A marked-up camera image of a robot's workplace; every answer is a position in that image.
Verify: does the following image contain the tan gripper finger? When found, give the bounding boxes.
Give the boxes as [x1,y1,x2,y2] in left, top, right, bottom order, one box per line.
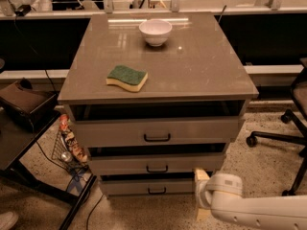
[194,168,210,221]

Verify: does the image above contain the grey bottom drawer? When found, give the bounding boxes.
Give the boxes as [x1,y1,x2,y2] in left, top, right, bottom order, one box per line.
[99,178,195,196]

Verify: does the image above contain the grey drawer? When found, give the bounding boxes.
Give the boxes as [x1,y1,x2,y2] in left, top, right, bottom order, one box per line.
[72,117,244,148]
[99,178,195,196]
[88,153,224,175]

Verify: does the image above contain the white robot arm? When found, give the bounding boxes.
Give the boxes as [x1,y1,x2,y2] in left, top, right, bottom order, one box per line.
[194,168,307,230]

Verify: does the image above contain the grey top drawer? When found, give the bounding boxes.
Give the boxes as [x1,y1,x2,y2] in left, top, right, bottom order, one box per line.
[72,117,244,148]

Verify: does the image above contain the grey drawer cabinet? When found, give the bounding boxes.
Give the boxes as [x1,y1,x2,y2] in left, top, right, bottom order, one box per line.
[57,11,259,199]

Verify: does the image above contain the grey middle drawer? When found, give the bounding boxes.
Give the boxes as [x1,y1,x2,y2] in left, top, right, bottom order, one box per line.
[88,153,224,175]

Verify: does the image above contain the green yellow sponge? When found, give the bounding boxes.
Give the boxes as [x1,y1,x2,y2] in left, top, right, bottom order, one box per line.
[106,65,148,92]

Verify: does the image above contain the black office chair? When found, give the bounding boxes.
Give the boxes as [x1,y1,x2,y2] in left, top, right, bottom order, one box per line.
[245,57,307,197]

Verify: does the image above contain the white ceramic bowl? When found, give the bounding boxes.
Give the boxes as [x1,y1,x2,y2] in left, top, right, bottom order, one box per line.
[139,19,173,47]

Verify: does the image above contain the dark brown box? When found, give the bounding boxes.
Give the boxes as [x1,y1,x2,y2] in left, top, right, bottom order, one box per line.
[0,79,58,132]

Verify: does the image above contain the black side table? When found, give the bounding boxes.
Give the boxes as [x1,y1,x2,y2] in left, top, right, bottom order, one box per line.
[0,110,96,230]

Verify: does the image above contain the white shoe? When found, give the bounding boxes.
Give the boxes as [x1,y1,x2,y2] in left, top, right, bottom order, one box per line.
[0,211,18,230]

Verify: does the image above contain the black power adapter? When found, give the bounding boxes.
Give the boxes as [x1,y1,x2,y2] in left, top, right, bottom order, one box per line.
[15,5,32,16]

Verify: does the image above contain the black floor cable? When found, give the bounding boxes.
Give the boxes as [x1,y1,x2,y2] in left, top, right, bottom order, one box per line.
[84,193,106,230]

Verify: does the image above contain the wire basket with snacks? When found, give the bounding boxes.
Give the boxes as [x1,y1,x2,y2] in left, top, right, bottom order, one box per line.
[52,114,88,172]

